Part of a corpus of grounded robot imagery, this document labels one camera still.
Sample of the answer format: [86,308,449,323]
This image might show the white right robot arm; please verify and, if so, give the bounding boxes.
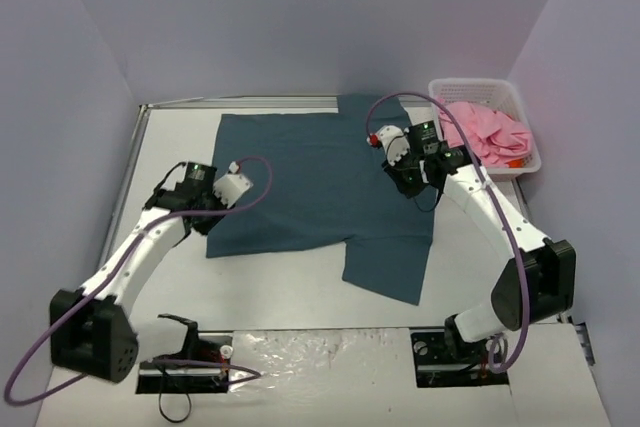
[369,121,576,360]

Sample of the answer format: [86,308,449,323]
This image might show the white plastic basket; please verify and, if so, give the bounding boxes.
[428,78,541,180]

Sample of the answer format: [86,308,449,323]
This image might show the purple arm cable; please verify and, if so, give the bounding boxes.
[364,91,531,374]
[2,156,275,406]

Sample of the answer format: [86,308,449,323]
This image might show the teal blue t-shirt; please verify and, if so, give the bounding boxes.
[206,94,435,305]

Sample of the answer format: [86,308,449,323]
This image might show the pink t-shirt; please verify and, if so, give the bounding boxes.
[447,101,534,168]

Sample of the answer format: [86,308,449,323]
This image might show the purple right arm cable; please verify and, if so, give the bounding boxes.
[364,91,531,374]

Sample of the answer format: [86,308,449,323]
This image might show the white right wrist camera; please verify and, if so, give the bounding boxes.
[367,125,410,166]

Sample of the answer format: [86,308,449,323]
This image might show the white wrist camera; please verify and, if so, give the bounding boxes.
[367,125,410,166]
[213,161,253,209]

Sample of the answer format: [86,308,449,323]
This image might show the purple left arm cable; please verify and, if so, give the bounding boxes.
[2,156,275,406]

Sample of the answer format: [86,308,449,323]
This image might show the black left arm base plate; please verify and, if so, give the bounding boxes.
[135,332,233,395]

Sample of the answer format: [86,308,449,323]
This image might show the orange garment in basket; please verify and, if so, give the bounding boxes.
[507,159,526,169]

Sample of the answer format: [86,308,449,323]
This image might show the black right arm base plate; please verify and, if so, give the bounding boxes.
[410,328,509,389]

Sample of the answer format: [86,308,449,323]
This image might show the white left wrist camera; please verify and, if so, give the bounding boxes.
[213,161,253,209]

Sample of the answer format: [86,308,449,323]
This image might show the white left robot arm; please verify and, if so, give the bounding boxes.
[49,162,253,383]

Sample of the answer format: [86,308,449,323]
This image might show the thin black cable loop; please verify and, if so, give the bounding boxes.
[157,366,194,422]

